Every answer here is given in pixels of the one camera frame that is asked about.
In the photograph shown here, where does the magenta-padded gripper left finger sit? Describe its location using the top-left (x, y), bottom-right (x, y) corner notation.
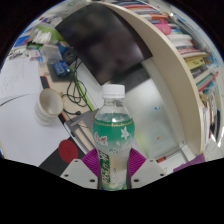
top-left (59, 148), bottom-right (101, 190)

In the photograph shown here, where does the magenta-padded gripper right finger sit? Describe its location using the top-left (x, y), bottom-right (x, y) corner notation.
top-left (127, 148), bottom-right (167, 190)

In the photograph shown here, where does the green-labelled clear drink bottle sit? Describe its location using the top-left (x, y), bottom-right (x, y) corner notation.
top-left (92, 83), bottom-right (136, 192)

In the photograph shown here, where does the flat round red coaster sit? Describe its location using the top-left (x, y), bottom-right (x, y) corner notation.
top-left (58, 139), bottom-right (80, 164)

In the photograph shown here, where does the black desk mat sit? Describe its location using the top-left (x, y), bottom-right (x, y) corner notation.
top-left (38, 143), bottom-right (89, 177)

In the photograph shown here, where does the grey metal laptop stand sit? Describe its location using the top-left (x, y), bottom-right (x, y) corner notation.
top-left (63, 108), bottom-right (101, 155)

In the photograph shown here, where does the white patterned paper cup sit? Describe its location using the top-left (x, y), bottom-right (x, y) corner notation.
top-left (34, 87), bottom-right (64, 127)

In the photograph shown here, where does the black red-edged notebook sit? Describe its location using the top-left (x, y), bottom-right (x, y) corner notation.
top-left (39, 75), bottom-right (51, 90)

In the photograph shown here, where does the blue electronics board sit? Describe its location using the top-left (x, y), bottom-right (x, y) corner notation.
top-left (52, 61), bottom-right (71, 77)

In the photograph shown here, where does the printed white paper sheet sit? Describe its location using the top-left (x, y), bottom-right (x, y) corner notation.
top-left (0, 54), bottom-right (45, 101)

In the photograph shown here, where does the clear plastic box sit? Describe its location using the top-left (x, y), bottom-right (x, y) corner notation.
top-left (40, 43), bottom-right (63, 63)

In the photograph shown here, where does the black computer monitor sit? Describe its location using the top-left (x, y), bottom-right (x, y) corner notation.
top-left (54, 2), bottom-right (154, 87)

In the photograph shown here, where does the black cable bundle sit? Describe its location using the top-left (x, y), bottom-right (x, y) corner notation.
top-left (61, 58), bottom-right (89, 116)

